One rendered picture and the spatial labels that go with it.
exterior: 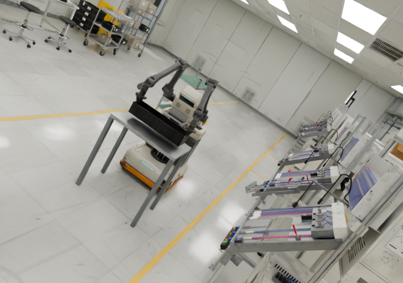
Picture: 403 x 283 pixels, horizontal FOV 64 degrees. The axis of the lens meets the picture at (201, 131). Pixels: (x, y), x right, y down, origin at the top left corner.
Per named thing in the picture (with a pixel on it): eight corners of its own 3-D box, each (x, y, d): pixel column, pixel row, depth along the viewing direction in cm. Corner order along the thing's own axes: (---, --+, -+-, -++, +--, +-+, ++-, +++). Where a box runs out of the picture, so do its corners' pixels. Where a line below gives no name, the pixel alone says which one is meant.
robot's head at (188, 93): (185, 91, 352) (187, 83, 339) (201, 102, 349) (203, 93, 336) (177, 99, 345) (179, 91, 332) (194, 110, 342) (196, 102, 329)
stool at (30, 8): (-3, 31, 535) (9, -4, 518) (24, 36, 584) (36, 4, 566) (16, 46, 524) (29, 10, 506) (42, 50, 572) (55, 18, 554)
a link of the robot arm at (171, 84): (194, 63, 317) (187, 57, 320) (186, 64, 306) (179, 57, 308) (170, 96, 340) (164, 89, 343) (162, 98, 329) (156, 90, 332)
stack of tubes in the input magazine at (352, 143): (341, 163, 328) (358, 141, 320) (339, 154, 375) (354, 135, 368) (352, 170, 325) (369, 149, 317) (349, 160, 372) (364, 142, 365)
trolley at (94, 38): (81, 44, 742) (99, 3, 713) (99, 44, 828) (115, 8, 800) (101, 56, 742) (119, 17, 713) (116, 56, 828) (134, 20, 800)
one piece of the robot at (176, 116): (162, 121, 357) (171, 105, 350) (182, 135, 352) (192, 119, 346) (156, 123, 341) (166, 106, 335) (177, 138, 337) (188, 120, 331)
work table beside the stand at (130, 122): (102, 170, 349) (135, 108, 326) (153, 208, 338) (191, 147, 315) (75, 183, 306) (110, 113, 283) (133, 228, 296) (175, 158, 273)
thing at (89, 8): (66, 24, 828) (78, -3, 806) (78, 27, 871) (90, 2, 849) (85, 38, 815) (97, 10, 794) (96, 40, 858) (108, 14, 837)
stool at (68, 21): (38, 39, 611) (49, 11, 595) (51, 38, 660) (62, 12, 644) (65, 54, 619) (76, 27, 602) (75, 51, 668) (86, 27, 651)
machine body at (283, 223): (253, 252, 368) (285, 212, 350) (264, 229, 433) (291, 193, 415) (303, 292, 352) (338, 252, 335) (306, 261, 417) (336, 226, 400)
